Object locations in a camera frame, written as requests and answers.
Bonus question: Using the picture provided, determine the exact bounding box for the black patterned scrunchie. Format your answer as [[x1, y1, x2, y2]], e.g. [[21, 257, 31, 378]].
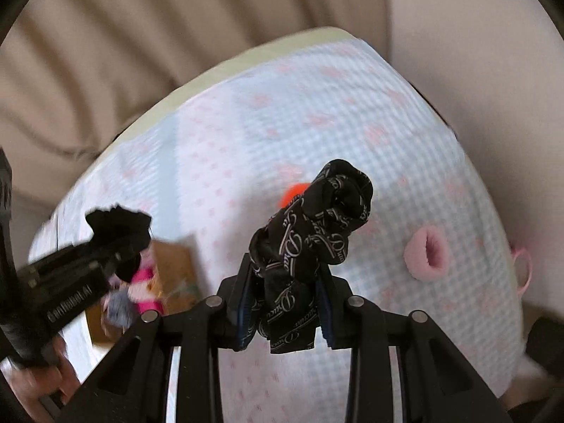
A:
[[249, 159, 374, 354]]

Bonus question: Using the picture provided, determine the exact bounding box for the pink fluffy scrunchie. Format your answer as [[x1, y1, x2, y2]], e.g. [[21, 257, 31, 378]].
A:
[[403, 225, 449, 283]]

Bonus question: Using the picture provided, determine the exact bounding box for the orange green pompom scrunchie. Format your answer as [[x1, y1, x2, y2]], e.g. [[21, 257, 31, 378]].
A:
[[279, 182, 310, 208]]

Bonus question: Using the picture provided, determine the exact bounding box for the plain black scrunchie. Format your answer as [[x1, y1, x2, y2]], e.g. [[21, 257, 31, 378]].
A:
[[85, 205, 152, 283]]

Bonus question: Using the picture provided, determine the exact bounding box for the person's left hand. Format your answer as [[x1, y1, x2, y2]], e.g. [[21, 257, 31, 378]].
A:
[[1, 335, 80, 422]]

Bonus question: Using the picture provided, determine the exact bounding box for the cardboard box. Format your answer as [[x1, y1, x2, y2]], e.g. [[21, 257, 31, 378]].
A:
[[86, 240, 202, 347]]

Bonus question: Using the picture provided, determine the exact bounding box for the grey fuzzy scrunchie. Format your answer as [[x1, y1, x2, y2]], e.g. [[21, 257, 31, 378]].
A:
[[101, 288, 138, 330]]

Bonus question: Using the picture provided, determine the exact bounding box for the magenta scrunchie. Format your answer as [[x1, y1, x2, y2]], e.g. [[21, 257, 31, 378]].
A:
[[127, 264, 164, 315]]

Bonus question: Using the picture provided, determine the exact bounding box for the blue pink checkered blanket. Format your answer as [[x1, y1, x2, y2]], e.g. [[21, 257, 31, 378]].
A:
[[30, 39, 522, 422]]

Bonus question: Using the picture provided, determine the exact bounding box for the beige curtain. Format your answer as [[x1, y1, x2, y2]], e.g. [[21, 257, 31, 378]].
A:
[[1, 0, 387, 205]]

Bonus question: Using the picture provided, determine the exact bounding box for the green mattress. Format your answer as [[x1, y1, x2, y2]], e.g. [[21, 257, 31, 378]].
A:
[[112, 26, 354, 146]]

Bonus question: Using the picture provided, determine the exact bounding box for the pink strap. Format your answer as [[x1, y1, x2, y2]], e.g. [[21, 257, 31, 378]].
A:
[[509, 245, 534, 298]]

